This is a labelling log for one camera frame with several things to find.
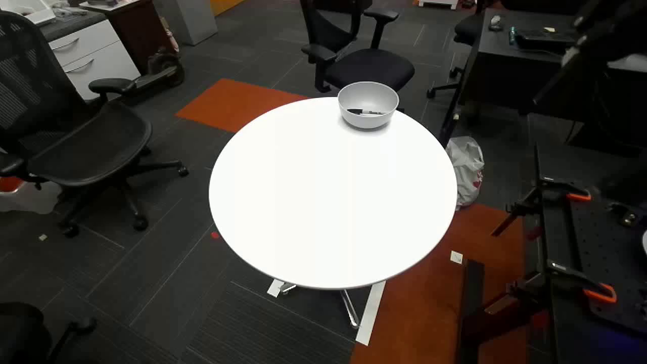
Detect white marker with black cap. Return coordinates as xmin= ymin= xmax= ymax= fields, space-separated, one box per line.
xmin=345 ymin=109 xmax=384 ymax=115

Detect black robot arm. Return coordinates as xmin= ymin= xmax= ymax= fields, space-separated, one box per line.
xmin=534 ymin=0 xmax=647 ymax=117

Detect white round bowl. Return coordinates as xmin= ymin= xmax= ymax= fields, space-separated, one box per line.
xmin=337 ymin=81 xmax=400 ymax=129

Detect white round table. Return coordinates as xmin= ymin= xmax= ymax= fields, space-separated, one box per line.
xmin=207 ymin=97 xmax=457 ymax=345

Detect white plastic bag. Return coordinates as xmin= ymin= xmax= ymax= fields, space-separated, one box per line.
xmin=447 ymin=135 xmax=485 ymax=208

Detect black padded office chair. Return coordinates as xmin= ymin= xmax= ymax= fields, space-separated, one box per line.
xmin=299 ymin=0 xmax=415 ymax=93

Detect black side desk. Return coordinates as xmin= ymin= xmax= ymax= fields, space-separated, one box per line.
xmin=437 ymin=5 xmax=647 ymax=147

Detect white drawer cabinet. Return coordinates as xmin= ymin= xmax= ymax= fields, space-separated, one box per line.
xmin=39 ymin=14 xmax=140 ymax=100

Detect black mesh office chair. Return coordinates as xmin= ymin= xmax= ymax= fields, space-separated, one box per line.
xmin=0 ymin=9 xmax=187 ymax=237

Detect black chair bottom left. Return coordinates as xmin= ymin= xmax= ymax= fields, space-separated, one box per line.
xmin=0 ymin=302 xmax=96 ymax=364

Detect orange handled clamp upper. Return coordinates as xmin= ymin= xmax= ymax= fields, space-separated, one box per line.
xmin=491 ymin=176 xmax=594 ymax=238

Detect orange handled clamp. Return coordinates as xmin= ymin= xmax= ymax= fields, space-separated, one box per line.
xmin=507 ymin=260 xmax=618 ymax=305
xmin=491 ymin=176 xmax=594 ymax=238

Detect orange handled clamp lower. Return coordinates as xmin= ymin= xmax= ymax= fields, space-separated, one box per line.
xmin=507 ymin=260 xmax=618 ymax=305

